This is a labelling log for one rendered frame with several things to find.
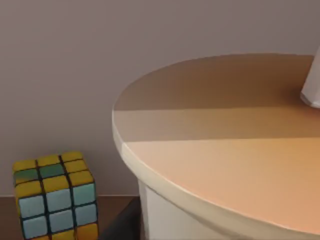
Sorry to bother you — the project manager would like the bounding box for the round tan wooden stand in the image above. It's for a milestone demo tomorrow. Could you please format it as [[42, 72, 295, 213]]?
[[112, 52, 320, 240]]

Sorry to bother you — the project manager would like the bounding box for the colourful puzzle cube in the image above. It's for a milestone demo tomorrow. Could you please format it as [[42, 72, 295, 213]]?
[[12, 150, 100, 240]]

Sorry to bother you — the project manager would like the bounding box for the white faceted object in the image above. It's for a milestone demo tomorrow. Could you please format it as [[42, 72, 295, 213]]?
[[299, 46, 320, 109]]

